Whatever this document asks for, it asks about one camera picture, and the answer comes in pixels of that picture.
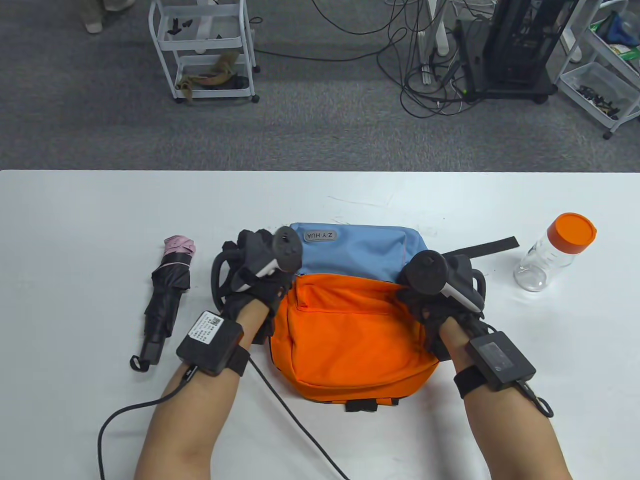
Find brown cloth strap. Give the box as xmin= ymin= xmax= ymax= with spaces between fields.
xmin=175 ymin=50 xmax=242 ymax=105

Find clear bottle orange lid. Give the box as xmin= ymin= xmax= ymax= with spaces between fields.
xmin=514 ymin=212 xmax=598 ymax=293

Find black tracking controller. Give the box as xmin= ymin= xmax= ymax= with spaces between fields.
xmin=211 ymin=226 xmax=304 ymax=312
xmin=404 ymin=250 xmax=487 ymax=315

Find person's left hand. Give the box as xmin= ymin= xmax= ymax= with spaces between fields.
xmin=219 ymin=229 xmax=297 ymax=327

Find white rolling cart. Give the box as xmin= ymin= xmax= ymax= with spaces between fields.
xmin=148 ymin=0 xmax=261 ymax=106

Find person's right hand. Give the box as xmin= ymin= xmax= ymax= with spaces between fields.
xmin=395 ymin=252 xmax=494 ymax=362

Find black umbrella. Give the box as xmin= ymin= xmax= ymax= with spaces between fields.
xmin=130 ymin=235 xmax=197 ymax=374

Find orange and blue school bag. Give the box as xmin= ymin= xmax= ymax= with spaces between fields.
xmin=250 ymin=222 xmax=520 ymax=414

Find person's right forearm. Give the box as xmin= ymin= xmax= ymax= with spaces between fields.
xmin=437 ymin=317 xmax=574 ymax=480

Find white wire shelf cart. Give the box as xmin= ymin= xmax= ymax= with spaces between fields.
xmin=554 ymin=0 xmax=640 ymax=140

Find person's left forearm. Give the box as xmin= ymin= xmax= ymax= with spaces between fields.
xmin=134 ymin=300 xmax=271 ymax=480

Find black equipment rack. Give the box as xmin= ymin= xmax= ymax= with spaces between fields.
xmin=456 ymin=0 xmax=582 ymax=105

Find black cable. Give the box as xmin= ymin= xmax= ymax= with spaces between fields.
xmin=97 ymin=367 xmax=199 ymax=480
xmin=520 ymin=380 xmax=555 ymax=419
xmin=247 ymin=357 xmax=352 ymax=480

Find tangle of black floor cables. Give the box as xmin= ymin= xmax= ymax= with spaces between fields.
xmin=249 ymin=0 xmax=482 ymax=119

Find white table leg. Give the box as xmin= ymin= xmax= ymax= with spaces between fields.
xmin=417 ymin=0 xmax=452 ymax=86

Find black wrist module white label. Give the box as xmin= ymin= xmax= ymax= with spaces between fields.
xmin=176 ymin=310 xmax=251 ymax=378

